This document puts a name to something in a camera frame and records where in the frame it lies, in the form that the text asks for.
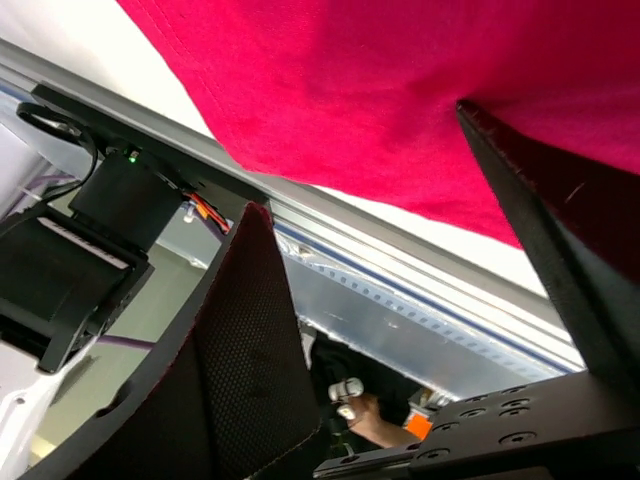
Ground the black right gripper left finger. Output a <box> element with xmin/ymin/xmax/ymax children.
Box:
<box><xmin>27</xmin><ymin>203</ymin><xmax>321</xmax><ymax>479</ymax></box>

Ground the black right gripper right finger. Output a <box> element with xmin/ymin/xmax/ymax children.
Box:
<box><xmin>456</xmin><ymin>100</ymin><xmax>639</xmax><ymax>385</ymax></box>

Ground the pink t shirt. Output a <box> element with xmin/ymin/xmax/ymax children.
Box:
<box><xmin>123</xmin><ymin>1</ymin><xmax>639</xmax><ymax>245</ymax></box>

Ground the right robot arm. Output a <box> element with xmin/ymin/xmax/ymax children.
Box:
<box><xmin>1</xmin><ymin>85</ymin><xmax>639</xmax><ymax>479</ymax></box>

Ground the person hand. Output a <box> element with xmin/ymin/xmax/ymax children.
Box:
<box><xmin>327</xmin><ymin>377</ymin><xmax>419</xmax><ymax>448</ymax></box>

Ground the white slotted cable duct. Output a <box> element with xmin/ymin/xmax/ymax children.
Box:
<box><xmin>276</xmin><ymin>225</ymin><xmax>584</xmax><ymax>399</ymax></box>

